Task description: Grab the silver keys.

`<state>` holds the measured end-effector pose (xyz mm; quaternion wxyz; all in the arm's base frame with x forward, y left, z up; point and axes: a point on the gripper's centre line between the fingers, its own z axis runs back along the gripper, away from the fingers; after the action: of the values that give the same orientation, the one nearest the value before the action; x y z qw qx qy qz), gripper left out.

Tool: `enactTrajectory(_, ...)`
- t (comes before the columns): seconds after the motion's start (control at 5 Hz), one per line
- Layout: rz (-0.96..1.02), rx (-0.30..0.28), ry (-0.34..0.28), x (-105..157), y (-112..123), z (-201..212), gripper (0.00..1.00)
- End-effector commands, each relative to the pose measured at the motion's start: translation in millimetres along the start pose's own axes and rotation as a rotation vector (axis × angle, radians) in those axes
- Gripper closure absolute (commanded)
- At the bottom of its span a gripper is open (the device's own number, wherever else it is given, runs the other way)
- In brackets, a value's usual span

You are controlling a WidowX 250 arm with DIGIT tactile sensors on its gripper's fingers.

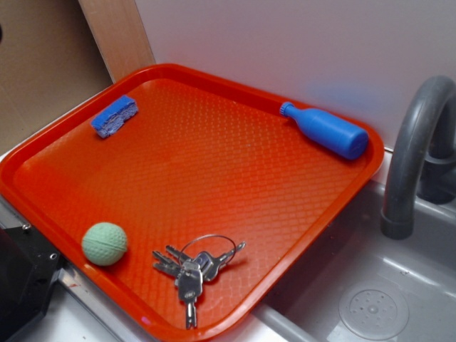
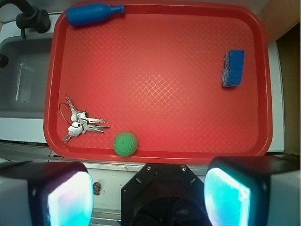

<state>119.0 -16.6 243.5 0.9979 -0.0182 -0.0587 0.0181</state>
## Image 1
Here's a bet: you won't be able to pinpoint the red plastic tray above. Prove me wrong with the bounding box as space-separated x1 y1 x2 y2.
1 64 384 341

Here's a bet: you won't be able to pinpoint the grey curved faucet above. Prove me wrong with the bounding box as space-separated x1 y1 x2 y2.
380 76 455 239

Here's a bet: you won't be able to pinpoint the wooden board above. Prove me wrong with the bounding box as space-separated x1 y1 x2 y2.
78 0 155 82

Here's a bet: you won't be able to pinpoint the blue plastic bottle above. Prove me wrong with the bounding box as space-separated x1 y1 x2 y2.
279 102 369 160

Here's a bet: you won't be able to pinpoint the grey plastic sink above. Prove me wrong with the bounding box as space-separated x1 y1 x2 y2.
254 182 455 341

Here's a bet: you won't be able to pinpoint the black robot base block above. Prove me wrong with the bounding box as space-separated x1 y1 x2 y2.
1 224 63 341

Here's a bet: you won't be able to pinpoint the silver keys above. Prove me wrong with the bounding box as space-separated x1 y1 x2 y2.
152 234 247 330

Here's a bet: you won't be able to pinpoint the green golf ball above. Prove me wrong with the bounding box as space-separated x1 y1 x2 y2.
81 222 128 266

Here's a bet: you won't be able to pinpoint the blue sponge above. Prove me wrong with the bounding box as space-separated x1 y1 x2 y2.
90 95 139 139

